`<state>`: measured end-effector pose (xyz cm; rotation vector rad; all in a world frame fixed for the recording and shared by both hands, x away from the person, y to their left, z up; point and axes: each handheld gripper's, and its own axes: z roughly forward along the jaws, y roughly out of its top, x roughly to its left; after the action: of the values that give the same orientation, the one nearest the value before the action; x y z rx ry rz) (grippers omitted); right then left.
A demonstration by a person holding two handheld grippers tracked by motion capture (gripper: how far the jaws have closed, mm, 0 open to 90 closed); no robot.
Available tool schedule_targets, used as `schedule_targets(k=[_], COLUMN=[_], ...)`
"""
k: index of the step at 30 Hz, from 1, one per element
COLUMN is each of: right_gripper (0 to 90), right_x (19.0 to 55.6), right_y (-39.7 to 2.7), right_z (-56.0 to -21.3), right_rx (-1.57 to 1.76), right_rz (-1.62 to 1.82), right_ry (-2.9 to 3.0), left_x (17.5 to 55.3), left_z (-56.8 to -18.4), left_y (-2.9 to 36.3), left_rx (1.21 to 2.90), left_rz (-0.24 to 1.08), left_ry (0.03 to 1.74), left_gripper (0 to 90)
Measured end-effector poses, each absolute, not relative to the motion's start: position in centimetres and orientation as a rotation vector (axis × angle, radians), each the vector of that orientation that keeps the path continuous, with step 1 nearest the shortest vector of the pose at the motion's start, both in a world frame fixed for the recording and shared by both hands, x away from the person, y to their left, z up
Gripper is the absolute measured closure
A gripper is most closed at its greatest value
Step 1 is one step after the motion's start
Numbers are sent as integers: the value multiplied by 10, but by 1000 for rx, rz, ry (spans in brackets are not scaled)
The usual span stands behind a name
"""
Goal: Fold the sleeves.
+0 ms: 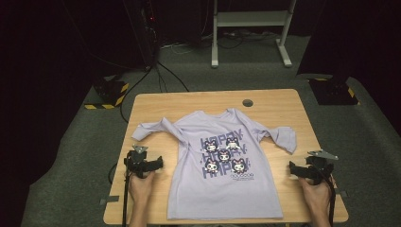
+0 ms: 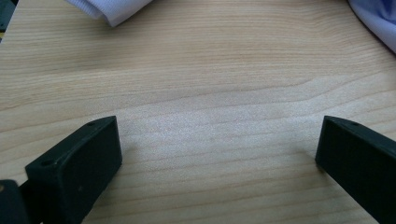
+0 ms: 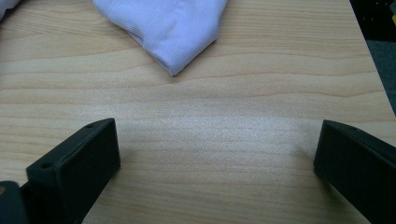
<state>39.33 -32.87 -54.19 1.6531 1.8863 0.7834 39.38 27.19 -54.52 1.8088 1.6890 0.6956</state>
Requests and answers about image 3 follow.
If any lavender printed T-shirt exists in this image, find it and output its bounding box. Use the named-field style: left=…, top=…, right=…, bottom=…
left=0, top=0, right=229, bottom=77

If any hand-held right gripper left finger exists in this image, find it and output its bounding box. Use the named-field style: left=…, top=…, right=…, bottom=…
left=21, top=118, right=121, bottom=224

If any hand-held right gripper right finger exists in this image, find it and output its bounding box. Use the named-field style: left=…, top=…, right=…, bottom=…
left=313, top=119, right=396, bottom=224

